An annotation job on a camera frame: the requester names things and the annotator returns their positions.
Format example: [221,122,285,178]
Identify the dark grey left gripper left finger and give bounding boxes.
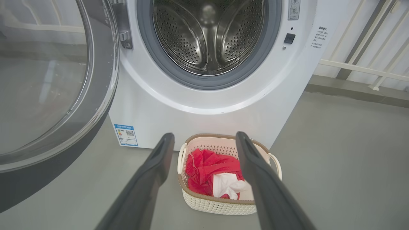
[95,133,175,230]

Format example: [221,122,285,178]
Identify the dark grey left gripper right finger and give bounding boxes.
[235,131,317,230]

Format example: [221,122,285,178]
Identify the red and white clothes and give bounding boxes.
[185,149,254,200]

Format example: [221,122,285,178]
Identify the washing machine door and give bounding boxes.
[0,0,120,214]

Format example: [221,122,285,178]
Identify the cream basket with brown rim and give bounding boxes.
[177,134,283,216]

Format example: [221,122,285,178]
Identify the white front-load washing machine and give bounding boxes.
[109,0,349,150]

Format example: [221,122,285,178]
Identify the blue energy label sticker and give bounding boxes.
[114,124,139,147]

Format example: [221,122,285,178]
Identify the grey instruction sticker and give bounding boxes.
[288,0,301,20]

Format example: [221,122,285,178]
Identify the white metal railing frame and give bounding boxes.
[315,0,409,91]

